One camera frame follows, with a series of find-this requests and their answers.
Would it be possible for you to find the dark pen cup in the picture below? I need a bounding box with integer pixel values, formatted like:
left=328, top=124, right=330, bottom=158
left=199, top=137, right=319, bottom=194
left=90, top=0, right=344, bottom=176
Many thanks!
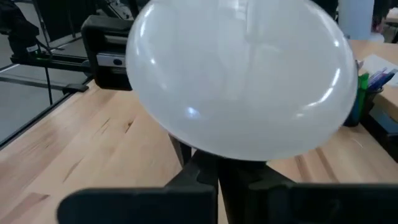
left=343, top=86, right=384, bottom=128

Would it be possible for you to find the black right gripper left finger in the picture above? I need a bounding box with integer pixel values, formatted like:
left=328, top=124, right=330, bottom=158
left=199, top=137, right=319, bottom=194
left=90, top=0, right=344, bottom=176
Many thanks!
left=57, top=149, right=220, bottom=224

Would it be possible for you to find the holder with blue pens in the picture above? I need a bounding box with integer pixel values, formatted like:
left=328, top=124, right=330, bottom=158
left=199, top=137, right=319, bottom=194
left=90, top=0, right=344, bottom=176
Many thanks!
left=348, top=39, right=398, bottom=123

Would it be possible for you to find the white lightbulb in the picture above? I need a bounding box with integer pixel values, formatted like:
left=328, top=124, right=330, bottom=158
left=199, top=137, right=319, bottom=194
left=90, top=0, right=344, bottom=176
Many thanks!
left=125, top=0, right=359, bottom=162

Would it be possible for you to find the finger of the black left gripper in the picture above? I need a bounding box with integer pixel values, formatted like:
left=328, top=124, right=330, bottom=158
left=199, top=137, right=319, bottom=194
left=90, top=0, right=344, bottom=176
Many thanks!
left=169, top=133, right=193, bottom=169

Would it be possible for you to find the green marker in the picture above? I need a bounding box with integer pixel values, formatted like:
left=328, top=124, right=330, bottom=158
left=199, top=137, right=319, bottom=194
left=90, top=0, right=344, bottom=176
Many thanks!
left=356, top=72, right=370, bottom=94

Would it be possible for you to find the white cylinder roll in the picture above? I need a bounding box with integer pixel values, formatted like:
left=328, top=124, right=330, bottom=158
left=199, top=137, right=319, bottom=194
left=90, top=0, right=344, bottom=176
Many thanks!
left=338, top=0, right=375, bottom=40

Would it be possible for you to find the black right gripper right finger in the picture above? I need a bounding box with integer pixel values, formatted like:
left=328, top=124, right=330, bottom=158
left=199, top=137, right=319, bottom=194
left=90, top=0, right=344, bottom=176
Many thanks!
left=217, top=157, right=398, bottom=224

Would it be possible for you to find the blue pen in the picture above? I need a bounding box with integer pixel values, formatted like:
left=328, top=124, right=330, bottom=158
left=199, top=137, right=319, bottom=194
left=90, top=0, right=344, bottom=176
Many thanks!
left=368, top=67, right=398, bottom=91

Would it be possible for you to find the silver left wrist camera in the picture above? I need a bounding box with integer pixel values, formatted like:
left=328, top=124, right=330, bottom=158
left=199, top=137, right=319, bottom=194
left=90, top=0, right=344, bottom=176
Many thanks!
left=96, top=52, right=127, bottom=68

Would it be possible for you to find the black leader arm base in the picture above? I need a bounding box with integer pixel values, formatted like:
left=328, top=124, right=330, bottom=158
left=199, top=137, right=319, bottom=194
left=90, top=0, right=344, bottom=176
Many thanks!
left=0, top=0, right=40, bottom=60

